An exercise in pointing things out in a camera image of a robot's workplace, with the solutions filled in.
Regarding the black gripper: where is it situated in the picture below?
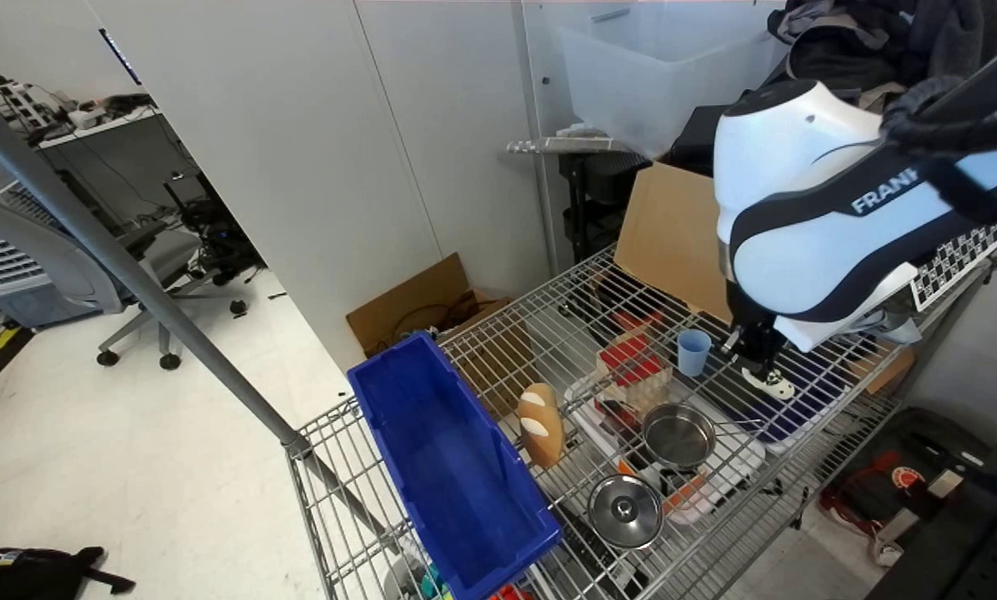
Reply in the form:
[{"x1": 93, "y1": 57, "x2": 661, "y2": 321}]
[{"x1": 719, "y1": 316, "x2": 782, "y2": 366}]

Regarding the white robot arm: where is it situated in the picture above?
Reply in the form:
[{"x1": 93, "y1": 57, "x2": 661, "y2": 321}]
[{"x1": 712, "y1": 57, "x2": 997, "y2": 364}]

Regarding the silver pan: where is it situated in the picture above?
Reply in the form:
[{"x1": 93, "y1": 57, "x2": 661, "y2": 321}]
[{"x1": 642, "y1": 402, "x2": 712, "y2": 469}]

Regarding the red toy block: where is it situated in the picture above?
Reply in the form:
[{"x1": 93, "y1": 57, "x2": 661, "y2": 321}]
[{"x1": 599, "y1": 333, "x2": 666, "y2": 387}]

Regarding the brown bread plush toy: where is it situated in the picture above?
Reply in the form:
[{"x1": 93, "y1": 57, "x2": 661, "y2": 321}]
[{"x1": 514, "y1": 382, "x2": 562, "y2": 469}]

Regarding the light blue plastic cup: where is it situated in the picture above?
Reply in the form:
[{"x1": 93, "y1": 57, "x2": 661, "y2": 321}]
[{"x1": 676, "y1": 331, "x2": 711, "y2": 377}]

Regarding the large open cardboard box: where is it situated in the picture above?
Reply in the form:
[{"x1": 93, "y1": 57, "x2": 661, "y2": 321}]
[{"x1": 614, "y1": 162, "x2": 734, "y2": 323}]

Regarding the silver pot lid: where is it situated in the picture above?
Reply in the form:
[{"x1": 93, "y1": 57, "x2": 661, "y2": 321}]
[{"x1": 586, "y1": 476, "x2": 663, "y2": 551}]

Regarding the clear plastic storage tub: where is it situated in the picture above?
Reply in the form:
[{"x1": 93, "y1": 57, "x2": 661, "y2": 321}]
[{"x1": 559, "y1": 0, "x2": 781, "y2": 161}]

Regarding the flat cardboard box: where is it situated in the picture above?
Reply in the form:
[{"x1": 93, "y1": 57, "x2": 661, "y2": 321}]
[{"x1": 345, "y1": 252, "x2": 499, "y2": 355}]

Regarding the blue plastic bin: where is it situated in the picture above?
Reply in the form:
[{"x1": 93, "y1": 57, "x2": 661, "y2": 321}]
[{"x1": 345, "y1": 333, "x2": 559, "y2": 600}]

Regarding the wire shelving rack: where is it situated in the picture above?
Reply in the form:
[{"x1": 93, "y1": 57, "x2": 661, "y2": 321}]
[{"x1": 284, "y1": 219, "x2": 997, "y2": 600}]

